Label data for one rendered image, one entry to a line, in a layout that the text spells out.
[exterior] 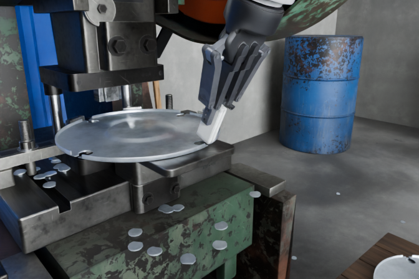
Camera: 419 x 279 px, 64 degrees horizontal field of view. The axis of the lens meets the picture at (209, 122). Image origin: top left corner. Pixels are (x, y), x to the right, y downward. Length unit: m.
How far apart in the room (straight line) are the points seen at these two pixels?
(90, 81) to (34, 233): 0.26
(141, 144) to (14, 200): 0.21
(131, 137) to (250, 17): 0.28
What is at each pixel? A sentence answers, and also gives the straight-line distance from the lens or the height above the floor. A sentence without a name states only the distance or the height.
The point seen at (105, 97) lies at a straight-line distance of 0.70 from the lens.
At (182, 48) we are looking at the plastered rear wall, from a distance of 2.32.
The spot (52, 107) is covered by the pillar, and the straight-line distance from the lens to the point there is 0.75.
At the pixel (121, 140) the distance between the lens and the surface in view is 0.58.
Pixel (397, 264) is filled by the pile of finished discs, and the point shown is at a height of 0.36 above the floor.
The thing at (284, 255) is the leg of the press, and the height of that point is 0.48.
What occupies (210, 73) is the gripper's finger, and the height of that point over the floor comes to 0.91.
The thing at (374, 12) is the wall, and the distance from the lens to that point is 3.88.
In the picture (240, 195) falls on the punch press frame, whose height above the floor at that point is 0.64.
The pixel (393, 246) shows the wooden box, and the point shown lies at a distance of 1.17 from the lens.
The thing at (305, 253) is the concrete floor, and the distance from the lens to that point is 1.65.
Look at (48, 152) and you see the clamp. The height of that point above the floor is 0.74.
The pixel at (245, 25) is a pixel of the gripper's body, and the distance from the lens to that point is 0.44.
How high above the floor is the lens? 0.97
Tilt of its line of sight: 16 degrees down
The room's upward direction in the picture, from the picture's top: straight up
